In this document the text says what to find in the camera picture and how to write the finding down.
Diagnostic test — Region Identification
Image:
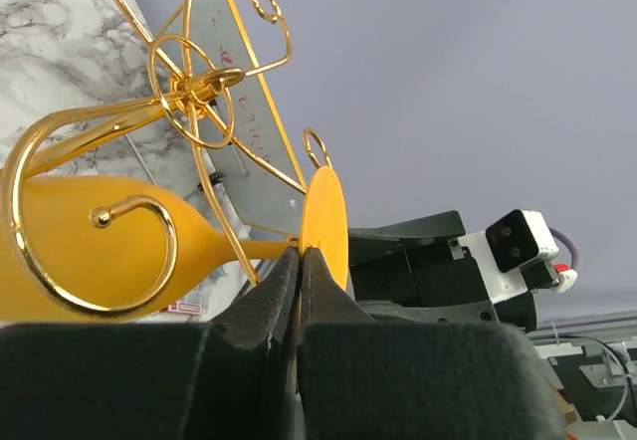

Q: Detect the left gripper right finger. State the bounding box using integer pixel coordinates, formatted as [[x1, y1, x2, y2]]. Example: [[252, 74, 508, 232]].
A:
[[298, 248, 566, 439]]

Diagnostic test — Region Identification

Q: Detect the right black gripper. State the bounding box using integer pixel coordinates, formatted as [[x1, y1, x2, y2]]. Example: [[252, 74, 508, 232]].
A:
[[348, 211, 537, 332]]

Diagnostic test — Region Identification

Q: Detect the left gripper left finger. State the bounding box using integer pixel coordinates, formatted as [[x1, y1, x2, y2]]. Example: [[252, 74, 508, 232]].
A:
[[1, 248, 300, 439]]

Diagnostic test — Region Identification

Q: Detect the yellow plastic wine glass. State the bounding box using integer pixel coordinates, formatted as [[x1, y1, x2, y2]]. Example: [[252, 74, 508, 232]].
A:
[[0, 164, 347, 323]]

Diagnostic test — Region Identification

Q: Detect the gold wire wine glass rack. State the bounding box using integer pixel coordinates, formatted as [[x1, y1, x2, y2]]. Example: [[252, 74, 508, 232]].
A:
[[1, 0, 305, 285]]

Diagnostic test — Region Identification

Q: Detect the red white small box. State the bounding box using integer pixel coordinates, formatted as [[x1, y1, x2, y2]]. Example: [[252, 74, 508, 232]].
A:
[[164, 290, 203, 316]]

